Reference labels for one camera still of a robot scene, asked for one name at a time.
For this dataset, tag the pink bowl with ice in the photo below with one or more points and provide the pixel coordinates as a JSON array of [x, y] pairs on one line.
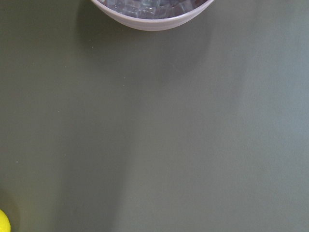
[[152, 24]]

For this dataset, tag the yellow lemon near board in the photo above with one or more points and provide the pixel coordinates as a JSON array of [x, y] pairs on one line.
[[4, 222]]

